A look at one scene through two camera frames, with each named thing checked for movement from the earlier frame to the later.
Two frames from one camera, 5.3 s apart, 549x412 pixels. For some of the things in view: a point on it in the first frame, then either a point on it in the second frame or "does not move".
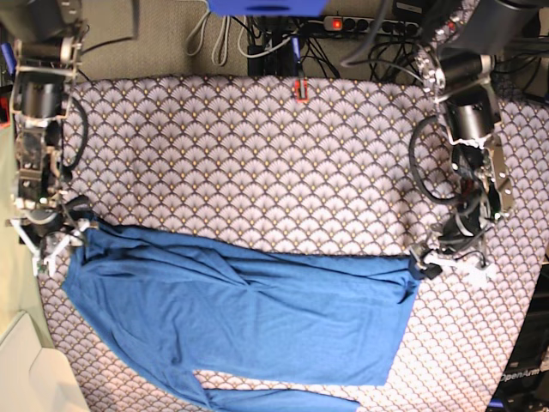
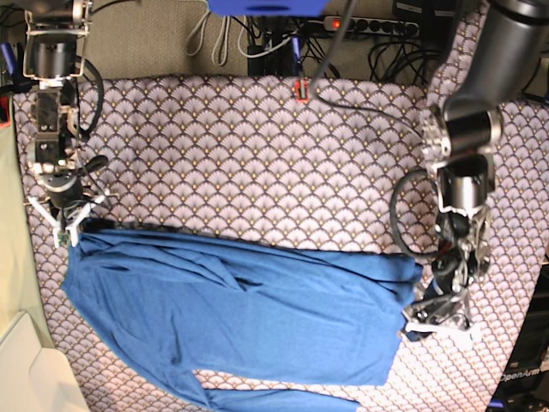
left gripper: x=463 y=235 → x=447 y=314
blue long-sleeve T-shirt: x=198 y=306 does not move
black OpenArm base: x=524 y=386 does not move
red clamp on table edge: x=301 y=90 does not move
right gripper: x=43 y=231 → x=67 y=201
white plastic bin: x=34 y=376 does not move
